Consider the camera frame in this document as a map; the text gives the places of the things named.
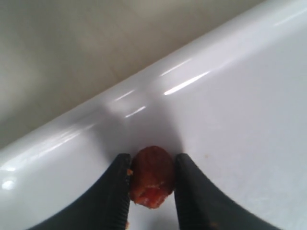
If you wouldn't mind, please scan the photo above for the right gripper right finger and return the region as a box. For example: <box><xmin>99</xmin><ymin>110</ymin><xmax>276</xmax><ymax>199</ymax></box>
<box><xmin>175</xmin><ymin>153</ymin><xmax>271</xmax><ymax>230</ymax></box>

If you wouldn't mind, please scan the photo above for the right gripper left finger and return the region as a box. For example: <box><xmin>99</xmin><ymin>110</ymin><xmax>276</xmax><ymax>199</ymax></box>
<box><xmin>31</xmin><ymin>153</ymin><xmax>131</xmax><ymax>230</ymax></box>

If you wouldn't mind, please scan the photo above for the dried red fruit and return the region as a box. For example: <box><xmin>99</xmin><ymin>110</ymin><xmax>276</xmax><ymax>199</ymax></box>
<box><xmin>129</xmin><ymin>146</ymin><xmax>175</xmax><ymax>209</ymax></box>

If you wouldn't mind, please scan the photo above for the white rectangular plastic tray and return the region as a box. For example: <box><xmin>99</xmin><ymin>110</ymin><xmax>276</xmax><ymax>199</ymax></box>
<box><xmin>0</xmin><ymin>0</ymin><xmax>307</xmax><ymax>230</ymax></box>

